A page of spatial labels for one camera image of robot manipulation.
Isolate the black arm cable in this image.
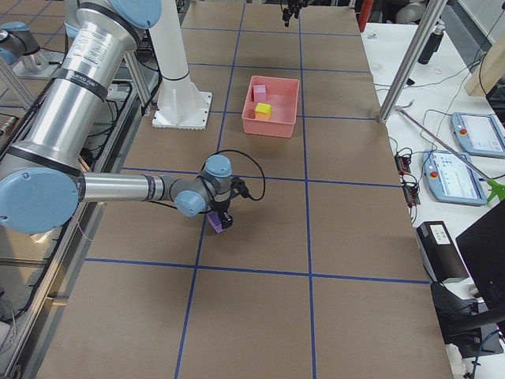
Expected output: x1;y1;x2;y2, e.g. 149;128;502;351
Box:
200;148;267;201

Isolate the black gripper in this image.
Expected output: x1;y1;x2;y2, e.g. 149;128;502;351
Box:
208;200;234;229
281;2;303;27

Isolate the black box with label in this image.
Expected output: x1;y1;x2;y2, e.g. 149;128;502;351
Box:
416;221;469;283

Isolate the black bottle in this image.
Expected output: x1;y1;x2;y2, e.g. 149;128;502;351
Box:
417;24;445;65

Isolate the far blue teach pendant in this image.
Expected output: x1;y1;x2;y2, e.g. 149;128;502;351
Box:
451;112;504;159

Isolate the light pink foam block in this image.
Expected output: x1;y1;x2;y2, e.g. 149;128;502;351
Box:
252;84;267;103

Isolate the black monitor stand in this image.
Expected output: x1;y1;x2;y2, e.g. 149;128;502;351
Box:
430;282;504;358

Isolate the metal rod green tip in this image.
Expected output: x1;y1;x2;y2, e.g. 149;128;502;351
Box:
395;106;505;202

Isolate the near blue teach pendant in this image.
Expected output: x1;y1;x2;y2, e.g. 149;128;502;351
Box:
422;150;488;206

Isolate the blue teach pendant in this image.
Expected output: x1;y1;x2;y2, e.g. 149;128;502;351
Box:
422;150;488;206
451;112;504;159

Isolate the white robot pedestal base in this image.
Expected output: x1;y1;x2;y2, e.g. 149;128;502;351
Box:
150;1;212;130

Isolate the pink plastic bin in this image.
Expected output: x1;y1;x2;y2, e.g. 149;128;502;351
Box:
241;75;300;138

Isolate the small red circuit board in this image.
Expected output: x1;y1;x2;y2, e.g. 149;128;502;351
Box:
395;156;411;175

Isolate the orange foam block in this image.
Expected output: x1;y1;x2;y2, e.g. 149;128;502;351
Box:
255;112;271;121

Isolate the dark purple foam block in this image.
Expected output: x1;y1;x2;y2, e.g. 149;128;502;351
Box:
207;212;225;234

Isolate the wooden board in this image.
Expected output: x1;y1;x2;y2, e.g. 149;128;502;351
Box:
465;33;504;96

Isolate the black monitor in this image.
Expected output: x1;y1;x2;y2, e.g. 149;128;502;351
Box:
456;201;504;308

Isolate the yellow foam block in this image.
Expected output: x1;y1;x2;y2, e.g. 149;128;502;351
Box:
255;102;271;114

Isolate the aluminium frame post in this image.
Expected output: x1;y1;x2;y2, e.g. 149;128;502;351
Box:
377;0;447;124

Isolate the aluminium side rail frame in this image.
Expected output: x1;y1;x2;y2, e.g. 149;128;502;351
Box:
1;53;158;378

